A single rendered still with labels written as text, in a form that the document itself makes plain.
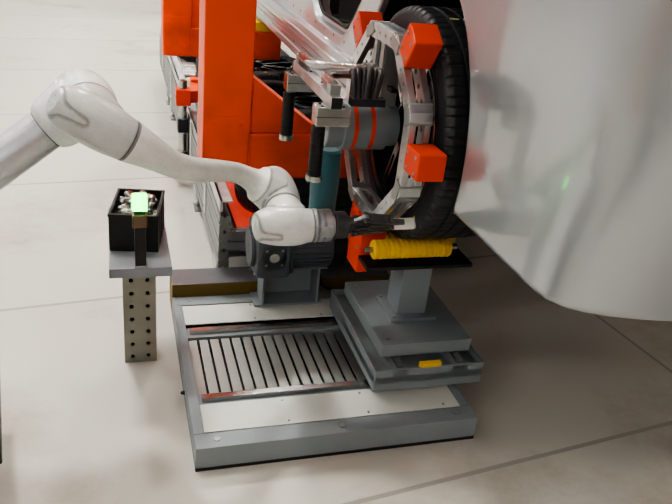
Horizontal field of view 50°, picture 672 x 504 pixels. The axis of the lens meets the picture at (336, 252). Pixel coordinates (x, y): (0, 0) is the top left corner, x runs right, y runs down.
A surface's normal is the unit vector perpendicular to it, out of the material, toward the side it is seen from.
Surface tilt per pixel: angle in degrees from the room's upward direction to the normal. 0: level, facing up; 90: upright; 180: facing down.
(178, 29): 90
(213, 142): 90
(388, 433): 90
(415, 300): 90
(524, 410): 0
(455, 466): 0
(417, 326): 0
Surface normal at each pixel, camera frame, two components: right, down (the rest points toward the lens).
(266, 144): 0.27, 0.45
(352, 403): 0.10, -0.89
